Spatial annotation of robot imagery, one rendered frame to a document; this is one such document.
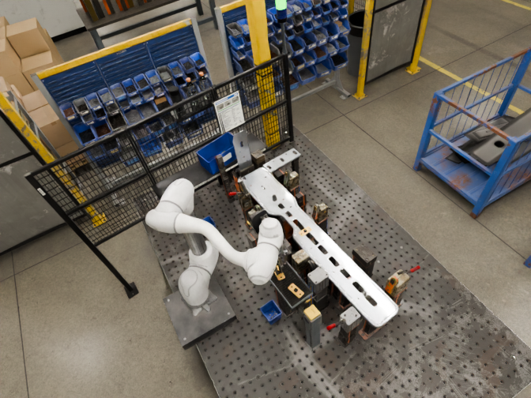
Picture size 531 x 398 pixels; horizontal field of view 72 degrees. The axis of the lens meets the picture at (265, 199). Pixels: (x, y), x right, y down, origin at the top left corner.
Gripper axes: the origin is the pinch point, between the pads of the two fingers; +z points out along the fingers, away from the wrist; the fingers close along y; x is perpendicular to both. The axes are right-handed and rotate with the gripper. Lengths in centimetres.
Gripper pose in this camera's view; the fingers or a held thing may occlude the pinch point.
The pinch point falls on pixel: (277, 268)
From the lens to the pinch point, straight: 194.2
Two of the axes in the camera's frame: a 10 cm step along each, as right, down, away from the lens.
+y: 9.1, -3.7, 1.7
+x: -3.9, -6.8, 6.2
